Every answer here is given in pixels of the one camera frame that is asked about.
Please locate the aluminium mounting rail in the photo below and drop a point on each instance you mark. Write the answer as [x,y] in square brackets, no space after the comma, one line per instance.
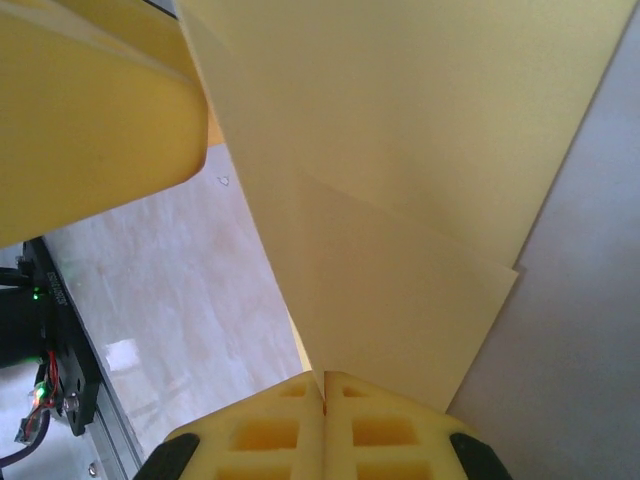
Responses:
[120,435]

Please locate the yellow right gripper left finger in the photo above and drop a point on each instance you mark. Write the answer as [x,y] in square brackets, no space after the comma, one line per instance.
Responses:
[260,435]

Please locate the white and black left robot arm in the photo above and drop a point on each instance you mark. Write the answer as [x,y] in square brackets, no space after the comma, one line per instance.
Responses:
[20,325]

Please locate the left controller circuit board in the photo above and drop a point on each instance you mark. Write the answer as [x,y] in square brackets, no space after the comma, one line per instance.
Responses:
[35,425]

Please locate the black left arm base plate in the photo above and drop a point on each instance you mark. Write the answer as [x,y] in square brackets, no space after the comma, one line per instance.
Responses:
[70,350]

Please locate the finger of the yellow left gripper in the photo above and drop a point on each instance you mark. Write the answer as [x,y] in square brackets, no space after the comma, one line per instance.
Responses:
[90,140]

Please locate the yellow paper sheet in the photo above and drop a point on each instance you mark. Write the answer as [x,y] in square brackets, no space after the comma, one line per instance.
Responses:
[400,150]

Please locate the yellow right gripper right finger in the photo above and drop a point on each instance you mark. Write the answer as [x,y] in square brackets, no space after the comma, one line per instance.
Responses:
[390,435]

